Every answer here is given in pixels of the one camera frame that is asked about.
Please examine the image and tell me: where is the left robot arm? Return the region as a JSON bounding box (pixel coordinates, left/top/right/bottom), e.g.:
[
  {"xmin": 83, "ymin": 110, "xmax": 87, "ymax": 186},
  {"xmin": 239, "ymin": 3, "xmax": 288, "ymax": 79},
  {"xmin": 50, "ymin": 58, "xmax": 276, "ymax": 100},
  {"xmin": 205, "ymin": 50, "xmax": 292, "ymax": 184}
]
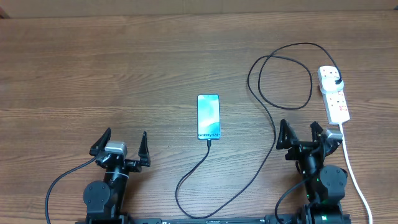
[{"xmin": 83, "ymin": 128, "xmax": 150, "ymax": 223}]

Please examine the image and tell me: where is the white power strip cord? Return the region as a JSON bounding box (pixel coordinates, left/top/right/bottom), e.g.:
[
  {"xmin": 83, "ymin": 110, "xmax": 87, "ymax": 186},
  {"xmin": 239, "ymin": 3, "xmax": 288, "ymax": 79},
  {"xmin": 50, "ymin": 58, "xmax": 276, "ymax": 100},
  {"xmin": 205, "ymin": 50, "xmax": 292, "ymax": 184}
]
[{"xmin": 338, "ymin": 123, "xmax": 374, "ymax": 224}]

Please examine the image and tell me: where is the white power strip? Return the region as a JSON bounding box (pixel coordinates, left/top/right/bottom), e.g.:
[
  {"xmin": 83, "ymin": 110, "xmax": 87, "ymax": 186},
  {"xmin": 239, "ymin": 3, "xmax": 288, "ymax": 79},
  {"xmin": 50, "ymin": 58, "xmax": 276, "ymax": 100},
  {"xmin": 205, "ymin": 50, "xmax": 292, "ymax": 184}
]
[{"xmin": 317, "ymin": 65, "xmax": 350, "ymax": 125}]

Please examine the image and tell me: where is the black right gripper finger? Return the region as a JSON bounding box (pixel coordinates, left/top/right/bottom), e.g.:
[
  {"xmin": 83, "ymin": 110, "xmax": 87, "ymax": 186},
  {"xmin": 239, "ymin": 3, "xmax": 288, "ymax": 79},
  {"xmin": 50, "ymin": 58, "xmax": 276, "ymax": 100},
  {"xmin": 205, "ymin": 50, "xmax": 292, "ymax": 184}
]
[
  {"xmin": 276, "ymin": 119, "xmax": 299, "ymax": 150},
  {"xmin": 310, "ymin": 121, "xmax": 323, "ymax": 142}
]

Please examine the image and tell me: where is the blue Samsung Galaxy smartphone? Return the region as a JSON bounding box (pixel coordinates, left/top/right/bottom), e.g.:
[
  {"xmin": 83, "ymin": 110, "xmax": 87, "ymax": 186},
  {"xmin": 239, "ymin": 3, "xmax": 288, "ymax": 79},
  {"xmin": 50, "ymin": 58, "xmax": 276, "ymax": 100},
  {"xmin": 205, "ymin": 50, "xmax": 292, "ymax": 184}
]
[{"xmin": 197, "ymin": 95, "xmax": 221, "ymax": 140}]

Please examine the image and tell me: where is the white USB charger plug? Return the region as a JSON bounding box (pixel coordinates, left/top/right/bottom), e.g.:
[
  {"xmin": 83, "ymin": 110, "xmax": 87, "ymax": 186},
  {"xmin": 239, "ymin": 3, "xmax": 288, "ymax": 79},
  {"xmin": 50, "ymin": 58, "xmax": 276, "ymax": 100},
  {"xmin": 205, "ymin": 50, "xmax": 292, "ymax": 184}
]
[{"xmin": 320, "ymin": 77, "xmax": 345, "ymax": 94}]

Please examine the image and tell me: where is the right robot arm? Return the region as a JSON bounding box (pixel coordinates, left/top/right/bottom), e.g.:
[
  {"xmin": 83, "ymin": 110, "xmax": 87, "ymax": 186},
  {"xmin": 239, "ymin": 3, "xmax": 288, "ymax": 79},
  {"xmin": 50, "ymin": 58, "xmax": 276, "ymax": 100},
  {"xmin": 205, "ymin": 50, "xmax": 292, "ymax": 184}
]
[{"xmin": 274, "ymin": 119, "xmax": 351, "ymax": 224}]

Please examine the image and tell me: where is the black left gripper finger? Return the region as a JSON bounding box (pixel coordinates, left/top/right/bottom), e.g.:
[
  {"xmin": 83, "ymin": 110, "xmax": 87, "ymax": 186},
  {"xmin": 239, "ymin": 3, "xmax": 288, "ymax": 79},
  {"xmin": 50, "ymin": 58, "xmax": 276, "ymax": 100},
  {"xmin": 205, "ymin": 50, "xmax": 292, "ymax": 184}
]
[
  {"xmin": 138, "ymin": 131, "xmax": 151, "ymax": 166},
  {"xmin": 89, "ymin": 128, "xmax": 111, "ymax": 156}
]

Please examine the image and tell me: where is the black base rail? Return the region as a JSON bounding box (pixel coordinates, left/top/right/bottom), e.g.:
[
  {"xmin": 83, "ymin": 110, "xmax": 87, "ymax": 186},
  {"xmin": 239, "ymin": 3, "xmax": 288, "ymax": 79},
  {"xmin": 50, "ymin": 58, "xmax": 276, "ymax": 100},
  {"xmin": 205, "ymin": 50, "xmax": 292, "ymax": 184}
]
[{"xmin": 75, "ymin": 214, "xmax": 352, "ymax": 224}]

